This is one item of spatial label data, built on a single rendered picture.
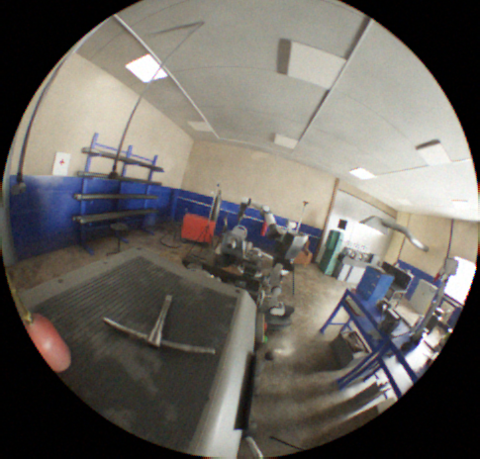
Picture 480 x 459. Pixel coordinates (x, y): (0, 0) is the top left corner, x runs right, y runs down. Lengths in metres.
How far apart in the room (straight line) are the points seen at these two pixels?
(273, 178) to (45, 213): 6.16
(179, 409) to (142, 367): 0.08
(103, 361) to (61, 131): 3.16
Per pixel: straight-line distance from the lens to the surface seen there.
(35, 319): 0.27
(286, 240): 1.62
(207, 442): 0.27
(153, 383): 0.27
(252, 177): 5.25
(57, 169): 3.10
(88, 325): 0.34
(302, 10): 1.85
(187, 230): 4.08
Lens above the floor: 1.60
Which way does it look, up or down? 8 degrees down
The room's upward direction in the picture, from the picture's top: 16 degrees clockwise
